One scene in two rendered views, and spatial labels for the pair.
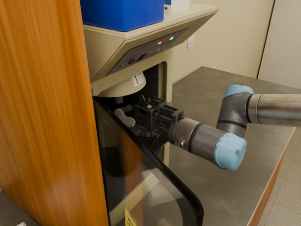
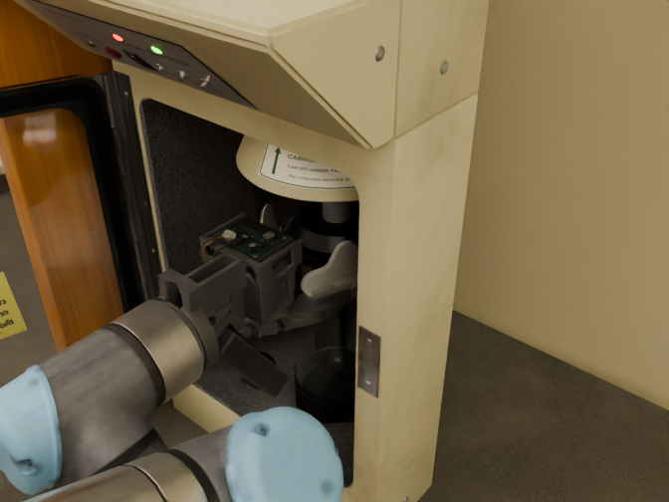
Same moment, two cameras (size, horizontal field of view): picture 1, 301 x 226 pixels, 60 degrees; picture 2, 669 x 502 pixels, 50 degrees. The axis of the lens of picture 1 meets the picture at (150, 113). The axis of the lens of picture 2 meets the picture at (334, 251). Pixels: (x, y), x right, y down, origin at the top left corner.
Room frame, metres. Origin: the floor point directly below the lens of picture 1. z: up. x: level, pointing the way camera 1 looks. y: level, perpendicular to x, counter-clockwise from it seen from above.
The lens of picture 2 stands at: (0.67, -0.50, 1.62)
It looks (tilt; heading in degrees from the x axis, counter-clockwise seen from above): 34 degrees down; 93
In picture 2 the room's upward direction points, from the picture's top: straight up
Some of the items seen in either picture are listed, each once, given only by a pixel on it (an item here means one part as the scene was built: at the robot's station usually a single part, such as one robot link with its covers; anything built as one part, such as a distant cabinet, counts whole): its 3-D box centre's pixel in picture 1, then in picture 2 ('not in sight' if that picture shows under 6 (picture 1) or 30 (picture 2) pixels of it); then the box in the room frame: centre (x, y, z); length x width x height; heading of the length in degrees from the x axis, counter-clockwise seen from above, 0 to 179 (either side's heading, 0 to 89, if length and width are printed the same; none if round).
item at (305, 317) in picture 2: not in sight; (302, 302); (0.62, 0.00, 1.22); 0.09 x 0.05 x 0.02; 28
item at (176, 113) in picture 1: (159, 120); (231, 293); (0.56, -0.02, 1.24); 0.12 x 0.08 x 0.09; 53
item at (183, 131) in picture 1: (186, 134); (154, 348); (0.51, -0.09, 1.24); 0.08 x 0.05 x 0.08; 143
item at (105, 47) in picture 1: (157, 39); (163, 39); (0.53, -0.01, 1.46); 0.32 x 0.11 x 0.10; 143
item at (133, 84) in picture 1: (112, 72); (331, 127); (0.64, 0.10, 1.34); 0.18 x 0.18 x 0.05
